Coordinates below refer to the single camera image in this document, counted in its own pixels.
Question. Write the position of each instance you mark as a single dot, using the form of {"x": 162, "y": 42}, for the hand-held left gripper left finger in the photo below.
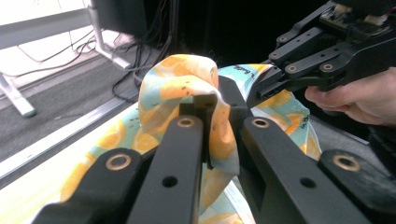
{"x": 199, "y": 107}

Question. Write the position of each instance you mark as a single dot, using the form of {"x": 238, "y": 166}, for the white metal table frame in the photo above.
{"x": 37, "y": 29}

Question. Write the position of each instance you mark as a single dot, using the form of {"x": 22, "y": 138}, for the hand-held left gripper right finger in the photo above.
{"x": 232, "y": 99}

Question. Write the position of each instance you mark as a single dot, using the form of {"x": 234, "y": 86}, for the lemon print cloth bag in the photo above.
{"x": 174, "y": 87}

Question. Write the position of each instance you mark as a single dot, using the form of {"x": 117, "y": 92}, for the grey metal rail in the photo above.
{"x": 62, "y": 140}

